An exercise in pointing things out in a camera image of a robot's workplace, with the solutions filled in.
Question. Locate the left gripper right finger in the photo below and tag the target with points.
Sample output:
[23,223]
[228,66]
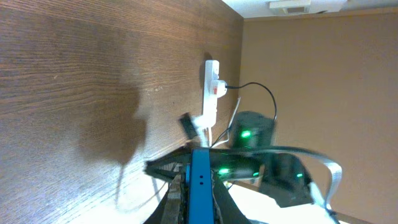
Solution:
[227,212]

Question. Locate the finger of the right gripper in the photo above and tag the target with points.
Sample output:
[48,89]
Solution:
[188,126]

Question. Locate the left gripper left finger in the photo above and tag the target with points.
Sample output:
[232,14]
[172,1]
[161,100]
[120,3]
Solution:
[172,169]

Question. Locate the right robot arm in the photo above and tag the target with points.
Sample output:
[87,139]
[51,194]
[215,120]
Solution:
[252,155]

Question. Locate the white power strip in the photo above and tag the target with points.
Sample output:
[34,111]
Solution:
[213,89]

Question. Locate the white ceiling light fixture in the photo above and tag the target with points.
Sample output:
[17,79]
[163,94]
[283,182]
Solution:
[291,7]

